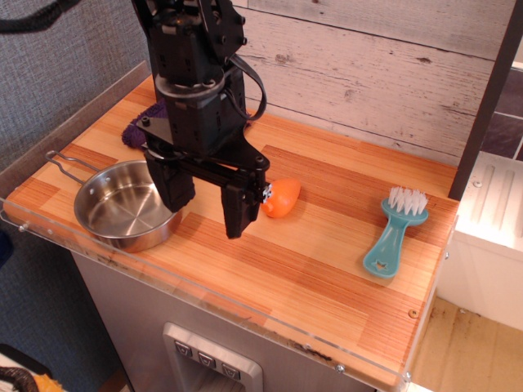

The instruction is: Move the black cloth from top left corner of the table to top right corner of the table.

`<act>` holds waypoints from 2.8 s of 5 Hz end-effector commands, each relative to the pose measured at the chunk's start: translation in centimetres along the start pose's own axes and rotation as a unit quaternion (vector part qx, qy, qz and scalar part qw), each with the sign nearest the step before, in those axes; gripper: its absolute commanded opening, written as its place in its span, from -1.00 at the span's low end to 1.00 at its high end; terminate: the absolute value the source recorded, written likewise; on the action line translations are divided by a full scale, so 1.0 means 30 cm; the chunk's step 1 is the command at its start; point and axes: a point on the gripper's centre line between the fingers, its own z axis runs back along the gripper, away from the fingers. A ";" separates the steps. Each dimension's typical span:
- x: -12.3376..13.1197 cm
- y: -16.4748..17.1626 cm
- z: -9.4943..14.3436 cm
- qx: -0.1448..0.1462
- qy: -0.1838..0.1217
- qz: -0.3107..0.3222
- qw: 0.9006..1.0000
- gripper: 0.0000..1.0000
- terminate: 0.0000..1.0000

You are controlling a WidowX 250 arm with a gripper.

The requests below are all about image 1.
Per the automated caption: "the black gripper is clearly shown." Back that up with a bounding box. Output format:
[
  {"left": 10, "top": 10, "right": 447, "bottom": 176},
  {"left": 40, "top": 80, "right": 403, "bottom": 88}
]
[{"left": 138, "top": 69, "right": 270, "bottom": 239}]

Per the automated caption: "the dark purple cloth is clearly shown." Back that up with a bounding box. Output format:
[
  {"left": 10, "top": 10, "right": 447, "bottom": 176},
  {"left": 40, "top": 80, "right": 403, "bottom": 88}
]
[{"left": 121, "top": 100, "right": 167, "bottom": 150}]

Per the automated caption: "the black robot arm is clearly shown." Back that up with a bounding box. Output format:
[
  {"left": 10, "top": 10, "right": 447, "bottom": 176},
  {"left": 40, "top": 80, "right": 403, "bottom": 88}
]
[{"left": 133, "top": 1, "right": 270, "bottom": 238}]

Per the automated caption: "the orange toy carrot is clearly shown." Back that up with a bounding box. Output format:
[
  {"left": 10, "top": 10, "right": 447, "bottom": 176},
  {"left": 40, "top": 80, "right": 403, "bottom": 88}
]
[{"left": 261, "top": 178, "right": 301, "bottom": 218}]

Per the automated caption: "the stainless steel pan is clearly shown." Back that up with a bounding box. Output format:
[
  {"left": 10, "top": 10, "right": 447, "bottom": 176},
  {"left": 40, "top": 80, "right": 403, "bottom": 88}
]
[{"left": 45, "top": 150, "right": 182, "bottom": 253}]

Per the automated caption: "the grey cabinet with buttons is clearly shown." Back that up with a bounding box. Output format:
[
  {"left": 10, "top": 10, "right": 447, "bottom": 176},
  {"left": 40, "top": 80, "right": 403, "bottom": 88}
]
[{"left": 74, "top": 254, "right": 372, "bottom": 391}]

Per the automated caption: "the teal scrub brush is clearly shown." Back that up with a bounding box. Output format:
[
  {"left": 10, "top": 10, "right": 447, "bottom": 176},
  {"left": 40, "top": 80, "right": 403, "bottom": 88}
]
[{"left": 363, "top": 187, "right": 429, "bottom": 278}]

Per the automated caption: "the orange fabric item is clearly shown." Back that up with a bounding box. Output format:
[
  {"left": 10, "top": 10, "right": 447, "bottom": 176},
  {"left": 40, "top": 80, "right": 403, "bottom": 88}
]
[{"left": 0, "top": 365, "right": 65, "bottom": 392}]

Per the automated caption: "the clear acrylic table guard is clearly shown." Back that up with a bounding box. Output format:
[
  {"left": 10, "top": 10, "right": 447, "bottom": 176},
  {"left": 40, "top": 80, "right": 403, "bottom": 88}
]
[{"left": 1, "top": 200, "right": 412, "bottom": 391}]

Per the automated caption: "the dark right support post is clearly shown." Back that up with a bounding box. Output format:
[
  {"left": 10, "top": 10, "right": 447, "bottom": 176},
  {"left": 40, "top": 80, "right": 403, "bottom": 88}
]
[{"left": 448, "top": 0, "right": 522, "bottom": 201}]

